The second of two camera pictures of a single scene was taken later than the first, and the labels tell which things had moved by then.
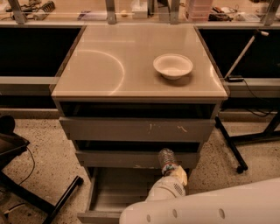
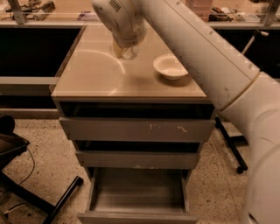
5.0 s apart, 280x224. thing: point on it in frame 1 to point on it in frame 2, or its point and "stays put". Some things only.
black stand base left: (12, 143) stays put
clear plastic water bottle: (167, 159) to (129, 53)
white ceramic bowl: (172, 66) stays put
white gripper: (170, 185) to (130, 32)
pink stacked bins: (199, 10) stays put
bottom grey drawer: (112, 190) stays put
